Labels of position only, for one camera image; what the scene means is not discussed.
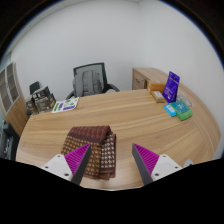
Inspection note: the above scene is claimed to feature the wooden side desk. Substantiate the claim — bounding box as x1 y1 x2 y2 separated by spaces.
131 67 169 92

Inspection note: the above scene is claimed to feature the small blue box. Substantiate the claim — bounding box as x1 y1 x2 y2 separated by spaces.
163 103 178 118

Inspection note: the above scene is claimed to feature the black sofa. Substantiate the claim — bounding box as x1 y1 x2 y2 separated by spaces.
0 121 21 162

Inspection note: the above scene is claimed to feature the grey backpack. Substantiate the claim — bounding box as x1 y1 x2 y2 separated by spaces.
72 69 103 98

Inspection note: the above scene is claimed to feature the flat dark printed cardboard box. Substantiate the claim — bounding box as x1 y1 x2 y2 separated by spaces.
31 85 52 101

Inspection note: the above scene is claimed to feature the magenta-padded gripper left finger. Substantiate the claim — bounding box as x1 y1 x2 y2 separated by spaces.
41 143 93 186

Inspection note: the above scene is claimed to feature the purple standing card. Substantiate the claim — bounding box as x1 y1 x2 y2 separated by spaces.
162 70 181 103

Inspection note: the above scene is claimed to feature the small tan box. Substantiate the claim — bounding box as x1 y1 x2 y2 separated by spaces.
150 90 167 104

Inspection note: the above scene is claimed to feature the wooden cabinet with glass doors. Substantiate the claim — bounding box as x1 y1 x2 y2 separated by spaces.
0 61 30 136

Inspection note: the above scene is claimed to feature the tall dark printed cardboard box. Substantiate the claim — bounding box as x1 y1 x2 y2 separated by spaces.
25 95 37 116

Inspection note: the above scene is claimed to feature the black visitor chair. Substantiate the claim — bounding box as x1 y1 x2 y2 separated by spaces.
29 80 42 96

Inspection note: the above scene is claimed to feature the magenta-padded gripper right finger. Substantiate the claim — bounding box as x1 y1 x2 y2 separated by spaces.
131 143 184 186

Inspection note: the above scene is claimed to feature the orange box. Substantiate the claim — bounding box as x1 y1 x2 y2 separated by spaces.
147 81 167 94

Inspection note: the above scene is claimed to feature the white printed paper sheet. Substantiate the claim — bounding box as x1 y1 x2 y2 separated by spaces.
51 97 80 114

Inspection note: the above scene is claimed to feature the brown patterned towel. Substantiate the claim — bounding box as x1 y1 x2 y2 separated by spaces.
60 125 118 181

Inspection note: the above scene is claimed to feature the black mesh office chair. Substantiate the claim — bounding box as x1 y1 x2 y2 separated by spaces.
65 62 120 100

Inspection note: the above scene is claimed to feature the green box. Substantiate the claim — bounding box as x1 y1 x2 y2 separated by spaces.
171 99 194 122

